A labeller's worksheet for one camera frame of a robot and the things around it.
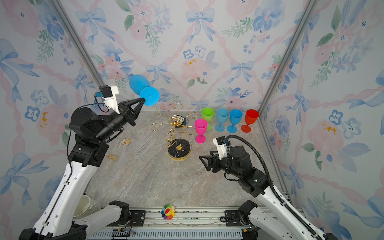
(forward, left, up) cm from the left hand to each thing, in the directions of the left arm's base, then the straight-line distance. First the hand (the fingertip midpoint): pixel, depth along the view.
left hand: (142, 97), depth 54 cm
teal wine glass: (+25, -37, -36) cm, 58 cm away
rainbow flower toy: (-28, -6, -50) cm, 57 cm away
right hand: (-8, -24, -26) cm, 37 cm away
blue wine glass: (+26, -46, -37) cm, 65 cm away
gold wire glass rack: (+9, -9, -49) cm, 51 cm away
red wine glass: (+24, -56, -35) cm, 70 cm away
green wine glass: (+27, -28, -36) cm, 53 cm away
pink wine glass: (+19, -23, -37) cm, 48 cm away
